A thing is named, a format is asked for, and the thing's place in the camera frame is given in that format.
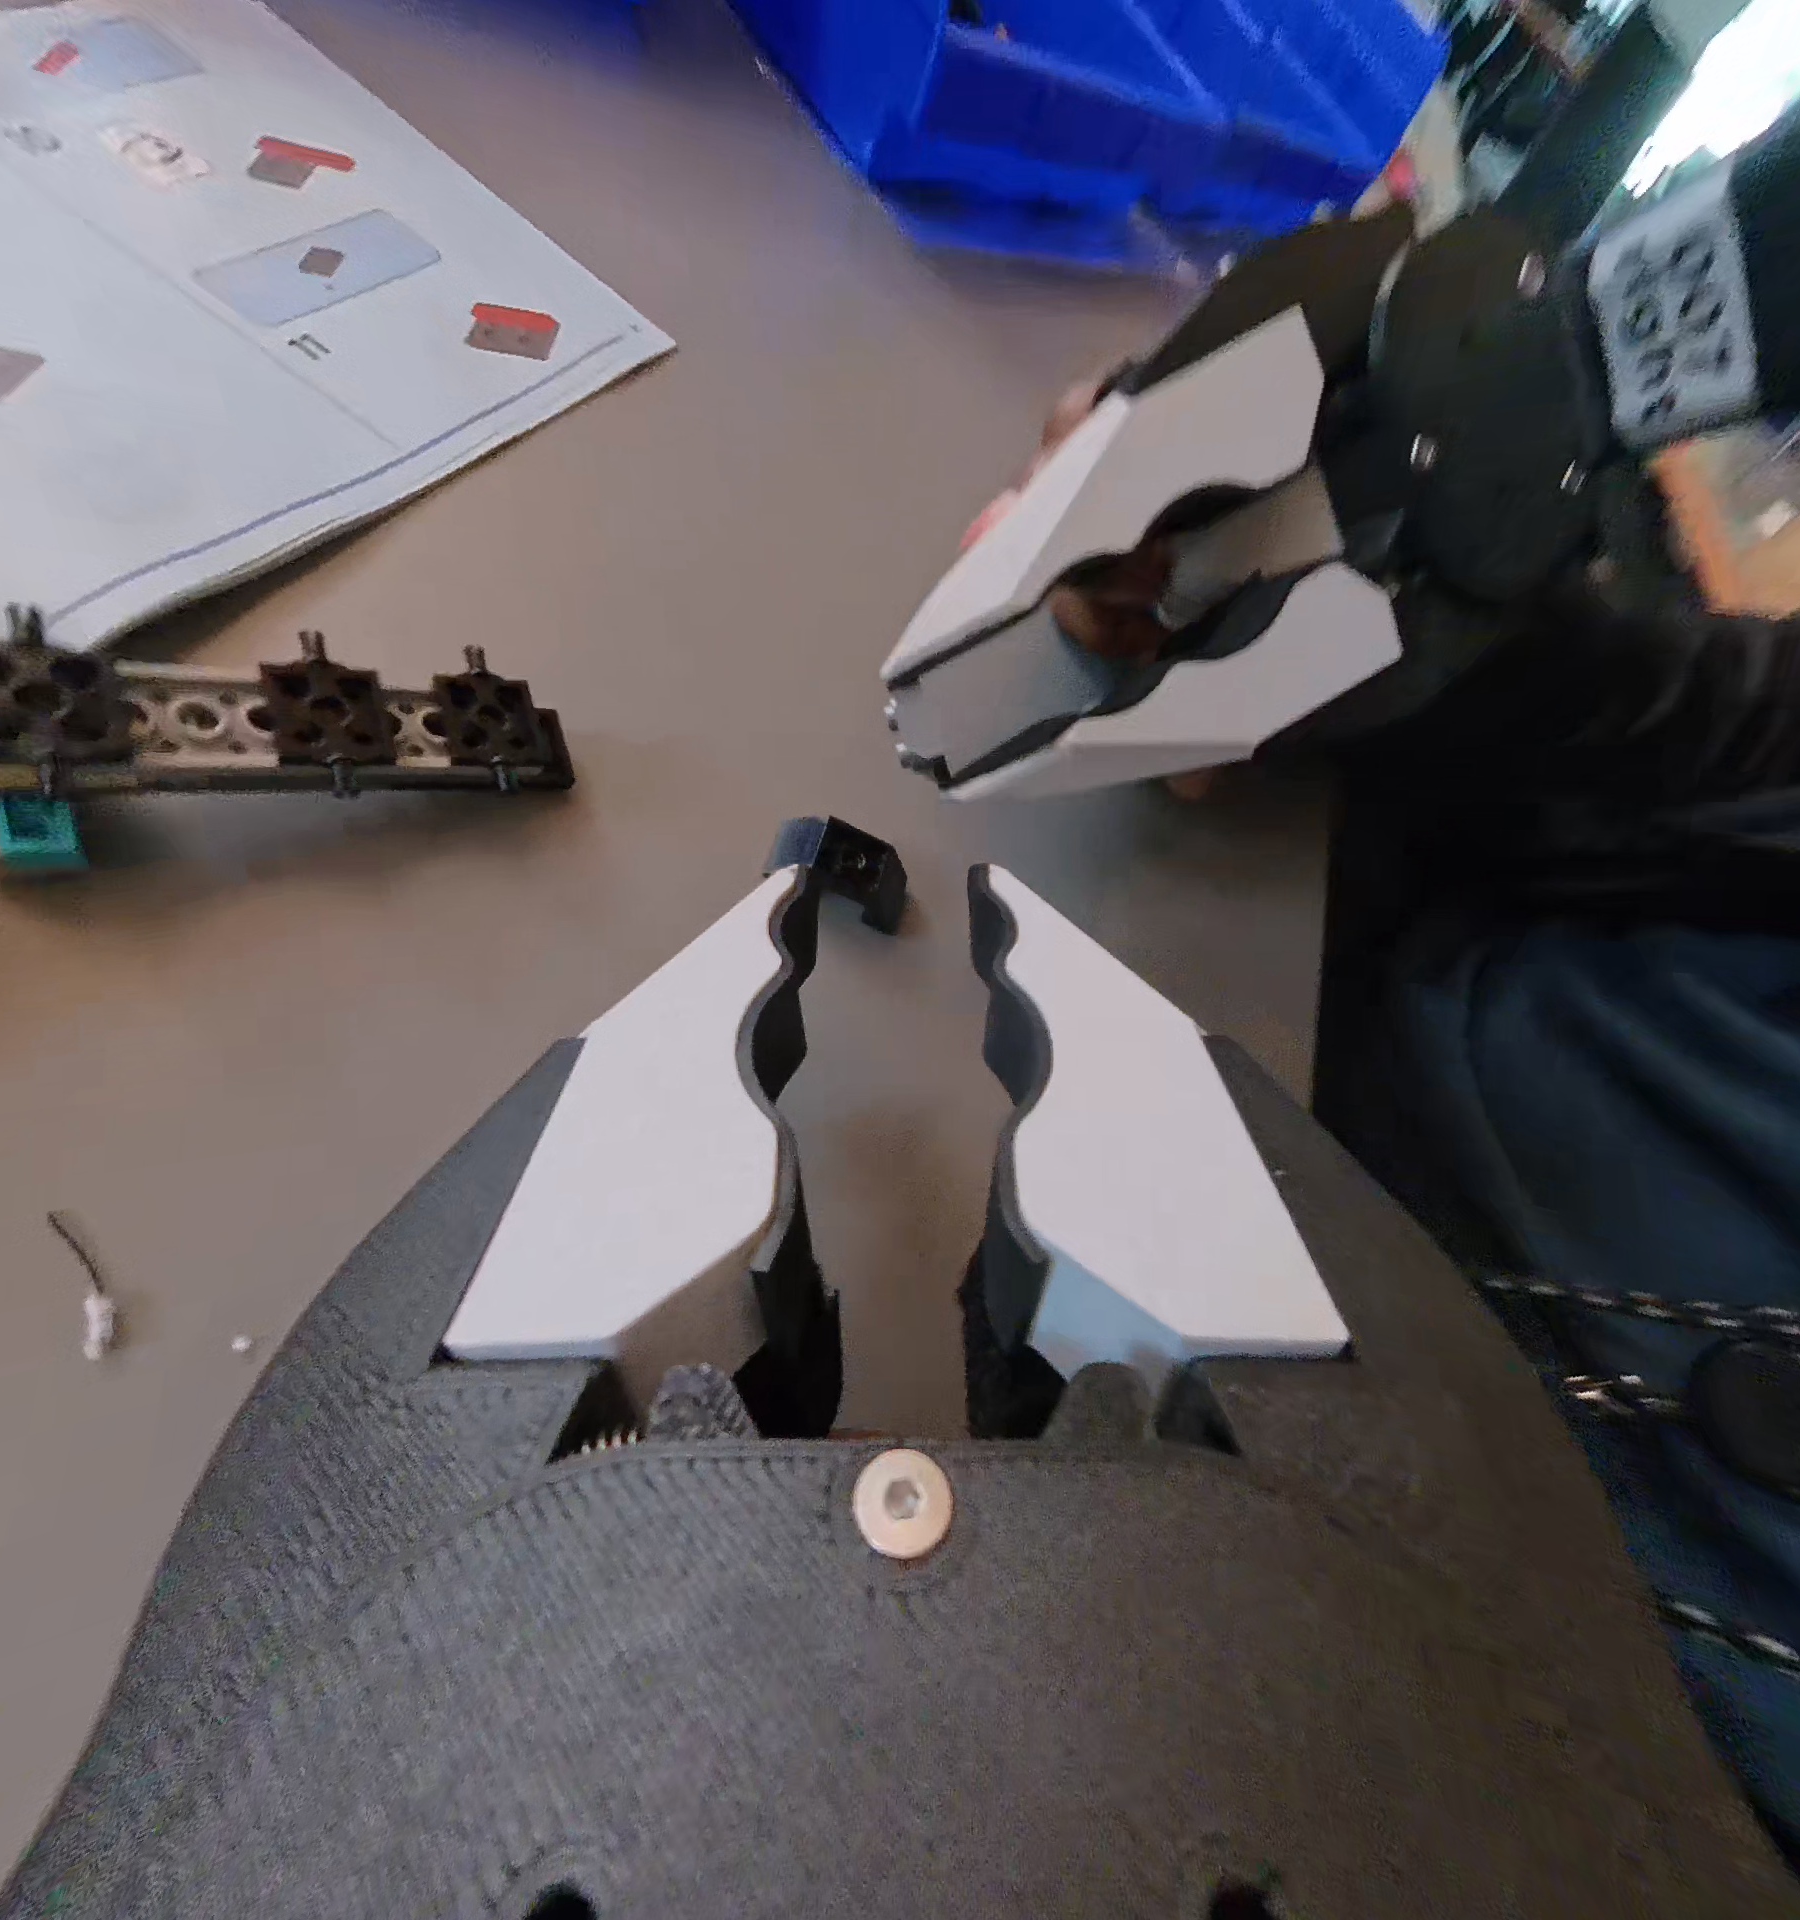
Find blue plastic bin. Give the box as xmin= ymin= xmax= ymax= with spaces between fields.
xmin=1124 ymin=0 xmax=1455 ymax=228
xmin=724 ymin=0 xmax=1188 ymax=284

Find toy instruction booklet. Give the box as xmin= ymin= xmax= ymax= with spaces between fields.
xmin=0 ymin=0 xmax=681 ymax=649

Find person's right forearm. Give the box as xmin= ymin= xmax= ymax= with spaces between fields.
xmin=1312 ymin=591 xmax=1800 ymax=977

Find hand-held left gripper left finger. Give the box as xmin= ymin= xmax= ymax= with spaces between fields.
xmin=439 ymin=861 xmax=846 ymax=1370

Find wooden-edged table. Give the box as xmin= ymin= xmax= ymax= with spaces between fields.
xmin=1647 ymin=391 xmax=1800 ymax=619

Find toy brick assembly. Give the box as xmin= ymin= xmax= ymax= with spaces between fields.
xmin=0 ymin=600 xmax=581 ymax=884

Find small white wired bit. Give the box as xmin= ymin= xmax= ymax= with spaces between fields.
xmin=45 ymin=1208 xmax=127 ymax=1363

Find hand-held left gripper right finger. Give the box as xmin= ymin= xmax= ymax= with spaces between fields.
xmin=961 ymin=861 xmax=1356 ymax=1374

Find person's right hand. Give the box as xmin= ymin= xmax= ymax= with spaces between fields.
xmin=1052 ymin=528 xmax=1195 ymax=669

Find person's dark trousers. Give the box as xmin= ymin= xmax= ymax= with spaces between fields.
xmin=1312 ymin=900 xmax=1800 ymax=1891

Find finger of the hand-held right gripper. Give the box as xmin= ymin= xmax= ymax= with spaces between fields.
xmin=888 ymin=562 xmax=1404 ymax=804
xmin=883 ymin=303 xmax=1353 ymax=689

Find black white drawstring cord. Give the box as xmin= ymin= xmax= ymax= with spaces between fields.
xmin=1483 ymin=1271 xmax=1800 ymax=1689

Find small black toy brick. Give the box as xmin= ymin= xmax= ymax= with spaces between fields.
xmin=760 ymin=814 xmax=912 ymax=935

